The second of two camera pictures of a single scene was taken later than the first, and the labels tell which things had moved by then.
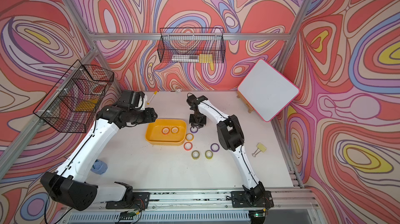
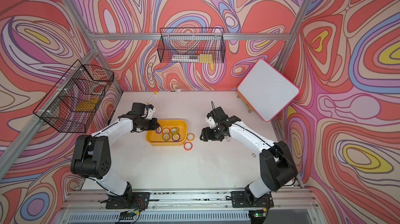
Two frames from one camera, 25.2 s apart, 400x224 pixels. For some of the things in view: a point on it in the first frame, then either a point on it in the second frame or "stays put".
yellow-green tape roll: (196, 154) -> (166, 137)
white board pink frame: (268, 90) stays put
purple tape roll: (194, 130) -> (176, 138)
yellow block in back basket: (205, 58) stays put
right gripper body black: (198, 119) -> (214, 134)
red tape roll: (188, 146) stays put
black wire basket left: (71, 104) stays put
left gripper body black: (145, 115) -> (148, 124)
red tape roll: (165, 131) stays put
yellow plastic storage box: (166, 132) stays put
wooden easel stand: (247, 103) stays put
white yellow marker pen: (154, 93) stays put
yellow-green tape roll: (209, 154) -> (175, 130)
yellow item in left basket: (86, 105) stays put
